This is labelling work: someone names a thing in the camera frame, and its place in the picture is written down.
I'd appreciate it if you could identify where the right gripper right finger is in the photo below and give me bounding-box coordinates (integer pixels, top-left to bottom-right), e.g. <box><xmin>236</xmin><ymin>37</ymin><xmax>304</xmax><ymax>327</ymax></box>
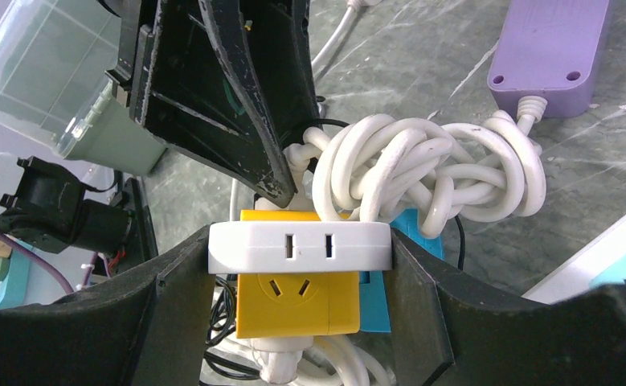
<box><xmin>391</xmin><ymin>231</ymin><xmax>626</xmax><ymax>385</ymax></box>

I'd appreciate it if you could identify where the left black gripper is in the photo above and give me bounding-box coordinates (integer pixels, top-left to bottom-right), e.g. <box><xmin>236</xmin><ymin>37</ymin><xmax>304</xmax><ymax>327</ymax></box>
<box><xmin>104</xmin><ymin>1</ymin><xmax>317</xmax><ymax>207</ymax></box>

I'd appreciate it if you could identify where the blue cube socket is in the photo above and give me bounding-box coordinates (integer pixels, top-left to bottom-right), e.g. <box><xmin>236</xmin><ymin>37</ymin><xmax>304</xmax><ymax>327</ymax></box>
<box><xmin>359</xmin><ymin>208</ymin><xmax>445</xmax><ymax>333</ymax></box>

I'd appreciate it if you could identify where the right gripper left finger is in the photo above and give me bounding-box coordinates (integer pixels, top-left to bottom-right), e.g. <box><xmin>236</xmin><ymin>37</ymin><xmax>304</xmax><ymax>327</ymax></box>
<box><xmin>0</xmin><ymin>228</ymin><xmax>214</xmax><ymax>385</ymax></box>

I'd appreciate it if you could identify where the clear plastic storage bin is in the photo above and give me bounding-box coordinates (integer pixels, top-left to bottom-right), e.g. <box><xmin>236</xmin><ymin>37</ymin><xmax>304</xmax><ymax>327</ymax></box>
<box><xmin>0</xmin><ymin>1</ymin><xmax>165</xmax><ymax>176</ymax></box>

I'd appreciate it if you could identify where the white long power strip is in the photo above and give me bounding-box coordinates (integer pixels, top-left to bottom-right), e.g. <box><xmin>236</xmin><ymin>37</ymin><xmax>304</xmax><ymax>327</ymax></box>
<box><xmin>522</xmin><ymin>215</ymin><xmax>626</xmax><ymax>304</ymax></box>

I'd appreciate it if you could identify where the white plug adapter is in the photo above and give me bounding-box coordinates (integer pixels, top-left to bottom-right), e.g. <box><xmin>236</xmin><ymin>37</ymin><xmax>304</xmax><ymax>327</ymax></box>
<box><xmin>208</xmin><ymin>221</ymin><xmax>392</xmax><ymax>274</ymax></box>

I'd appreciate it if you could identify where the purple flat box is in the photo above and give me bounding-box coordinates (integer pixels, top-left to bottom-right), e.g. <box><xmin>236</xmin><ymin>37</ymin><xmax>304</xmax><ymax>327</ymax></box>
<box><xmin>487</xmin><ymin>0</ymin><xmax>613</xmax><ymax>118</ymax></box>

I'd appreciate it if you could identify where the teal plug adapter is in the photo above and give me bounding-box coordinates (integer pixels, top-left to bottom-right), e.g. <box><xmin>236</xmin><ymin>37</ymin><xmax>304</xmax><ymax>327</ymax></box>
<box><xmin>0</xmin><ymin>252</ymin><xmax>31</xmax><ymax>310</ymax></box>

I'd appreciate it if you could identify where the yellow cube socket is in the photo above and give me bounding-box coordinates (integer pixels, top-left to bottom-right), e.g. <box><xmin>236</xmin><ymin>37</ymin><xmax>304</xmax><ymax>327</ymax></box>
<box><xmin>235</xmin><ymin>209</ymin><xmax>362</xmax><ymax>340</ymax></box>

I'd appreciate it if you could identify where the white coiled power cable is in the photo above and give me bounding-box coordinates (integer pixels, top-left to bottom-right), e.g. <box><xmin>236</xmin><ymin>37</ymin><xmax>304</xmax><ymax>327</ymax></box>
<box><xmin>200</xmin><ymin>0</ymin><xmax>548</xmax><ymax>386</ymax></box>

